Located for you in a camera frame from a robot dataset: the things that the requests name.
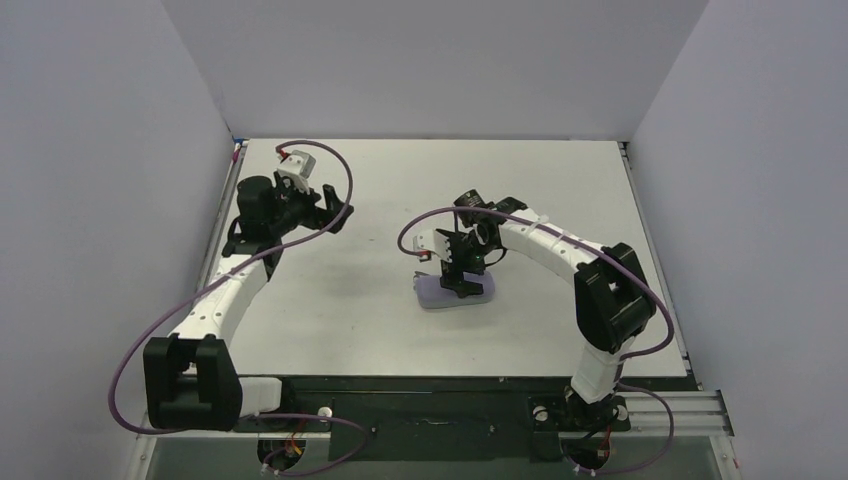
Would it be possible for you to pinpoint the lavender umbrella case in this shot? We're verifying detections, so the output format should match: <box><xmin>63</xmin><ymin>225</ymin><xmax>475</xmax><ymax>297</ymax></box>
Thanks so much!
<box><xmin>413</xmin><ymin>270</ymin><xmax>497</xmax><ymax>311</ymax></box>

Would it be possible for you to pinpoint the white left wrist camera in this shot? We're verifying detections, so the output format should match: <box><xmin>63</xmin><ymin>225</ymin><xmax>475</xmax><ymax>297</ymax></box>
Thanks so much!
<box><xmin>276</xmin><ymin>150</ymin><xmax>316</xmax><ymax>193</ymax></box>

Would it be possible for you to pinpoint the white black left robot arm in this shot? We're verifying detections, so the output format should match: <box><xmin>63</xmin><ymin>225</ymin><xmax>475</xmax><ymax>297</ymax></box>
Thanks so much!
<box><xmin>142</xmin><ymin>172</ymin><xmax>354</xmax><ymax>431</ymax></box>

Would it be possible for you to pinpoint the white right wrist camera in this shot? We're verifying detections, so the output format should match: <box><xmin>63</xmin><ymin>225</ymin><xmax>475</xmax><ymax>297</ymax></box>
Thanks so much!
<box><xmin>413</xmin><ymin>229</ymin><xmax>456</xmax><ymax>264</ymax></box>

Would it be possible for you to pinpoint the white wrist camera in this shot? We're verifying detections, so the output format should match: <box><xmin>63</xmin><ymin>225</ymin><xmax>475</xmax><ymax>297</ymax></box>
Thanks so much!
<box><xmin>276</xmin><ymin>150</ymin><xmax>316</xmax><ymax>193</ymax></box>
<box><xmin>413</xmin><ymin>229</ymin><xmax>456</xmax><ymax>264</ymax></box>

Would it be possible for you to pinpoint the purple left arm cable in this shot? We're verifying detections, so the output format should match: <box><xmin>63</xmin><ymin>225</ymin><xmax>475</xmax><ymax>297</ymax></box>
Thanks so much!
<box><xmin>107</xmin><ymin>139</ymin><xmax>370</xmax><ymax>480</ymax></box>

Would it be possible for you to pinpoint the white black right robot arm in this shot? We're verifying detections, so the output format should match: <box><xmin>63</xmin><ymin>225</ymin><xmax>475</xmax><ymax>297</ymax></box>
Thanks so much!
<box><xmin>414</xmin><ymin>190</ymin><xmax>657</xmax><ymax>430</ymax></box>

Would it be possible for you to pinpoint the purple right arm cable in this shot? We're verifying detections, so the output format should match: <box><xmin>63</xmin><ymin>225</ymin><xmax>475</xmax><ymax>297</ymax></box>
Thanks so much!
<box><xmin>397</xmin><ymin>205</ymin><xmax>677</xmax><ymax>478</ymax></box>

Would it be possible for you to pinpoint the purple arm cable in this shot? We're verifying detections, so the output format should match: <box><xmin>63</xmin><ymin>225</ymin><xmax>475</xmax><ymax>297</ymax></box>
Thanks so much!
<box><xmin>397</xmin><ymin>205</ymin><xmax>677</xmax><ymax>478</ymax></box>
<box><xmin>107</xmin><ymin>139</ymin><xmax>370</xmax><ymax>480</ymax></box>

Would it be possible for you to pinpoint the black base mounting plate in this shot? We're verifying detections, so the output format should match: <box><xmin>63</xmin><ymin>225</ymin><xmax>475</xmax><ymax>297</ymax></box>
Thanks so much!
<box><xmin>165</xmin><ymin>374</ymin><xmax>700</xmax><ymax>464</ymax></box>

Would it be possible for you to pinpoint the aluminium front mounting rail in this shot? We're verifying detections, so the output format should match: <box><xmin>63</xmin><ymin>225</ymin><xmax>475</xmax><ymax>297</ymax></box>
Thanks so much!
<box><xmin>135</xmin><ymin>389</ymin><xmax>735</xmax><ymax>440</ymax></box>

